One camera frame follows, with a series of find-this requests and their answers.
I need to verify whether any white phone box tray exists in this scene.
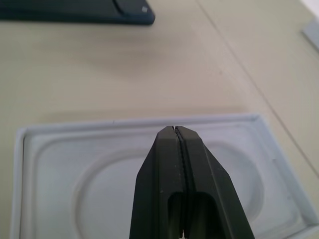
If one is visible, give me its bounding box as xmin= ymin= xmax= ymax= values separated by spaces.
xmin=13 ymin=113 xmax=319 ymax=239

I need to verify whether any grey flat box lid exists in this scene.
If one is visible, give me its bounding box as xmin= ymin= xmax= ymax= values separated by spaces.
xmin=301 ymin=20 xmax=319 ymax=50

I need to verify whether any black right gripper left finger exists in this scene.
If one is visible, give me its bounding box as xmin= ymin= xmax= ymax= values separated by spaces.
xmin=129 ymin=125 xmax=184 ymax=239

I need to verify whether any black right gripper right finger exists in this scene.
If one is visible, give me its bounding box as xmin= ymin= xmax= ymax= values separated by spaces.
xmin=175 ymin=126 xmax=256 ymax=239

